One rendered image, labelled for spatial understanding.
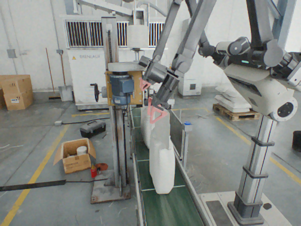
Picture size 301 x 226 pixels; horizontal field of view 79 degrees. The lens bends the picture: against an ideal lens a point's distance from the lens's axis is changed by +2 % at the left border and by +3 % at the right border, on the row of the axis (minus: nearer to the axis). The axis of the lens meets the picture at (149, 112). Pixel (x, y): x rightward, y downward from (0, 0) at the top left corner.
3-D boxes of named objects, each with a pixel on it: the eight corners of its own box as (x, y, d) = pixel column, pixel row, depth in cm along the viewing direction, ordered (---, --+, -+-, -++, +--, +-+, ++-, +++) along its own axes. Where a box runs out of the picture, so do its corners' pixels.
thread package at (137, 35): (149, 49, 134) (149, 23, 128) (127, 49, 132) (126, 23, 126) (146, 48, 150) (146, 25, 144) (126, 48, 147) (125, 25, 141)
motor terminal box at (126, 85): (135, 94, 141) (134, 79, 137) (123, 96, 136) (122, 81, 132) (130, 92, 148) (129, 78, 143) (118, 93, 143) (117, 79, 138)
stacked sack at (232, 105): (261, 108, 389) (263, 102, 384) (232, 110, 378) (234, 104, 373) (247, 102, 428) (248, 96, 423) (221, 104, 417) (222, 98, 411)
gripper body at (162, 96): (153, 103, 70) (162, 86, 68) (150, 96, 79) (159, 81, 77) (167, 110, 71) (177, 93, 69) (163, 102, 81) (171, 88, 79)
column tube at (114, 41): (126, 186, 209) (116, 18, 147) (115, 188, 207) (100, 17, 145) (125, 180, 219) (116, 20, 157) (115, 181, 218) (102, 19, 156)
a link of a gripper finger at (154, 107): (144, 122, 70) (155, 101, 68) (142, 115, 77) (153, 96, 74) (158, 129, 72) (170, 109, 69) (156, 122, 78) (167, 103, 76)
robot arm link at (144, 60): (161, 55, 122) (159, 55, 130) (146, 47, 119) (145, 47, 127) (153, 72, 125) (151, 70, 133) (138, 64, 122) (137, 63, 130)
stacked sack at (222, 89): (249, 93, 414) (251, 87, 409) (222, 94, 408) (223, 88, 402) (239, 89, 455) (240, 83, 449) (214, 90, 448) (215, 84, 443)
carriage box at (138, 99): (143, 104, 169) (142, 70, 158) (106, 106, 165) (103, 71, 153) (140, 97, 192) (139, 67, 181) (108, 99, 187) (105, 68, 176)
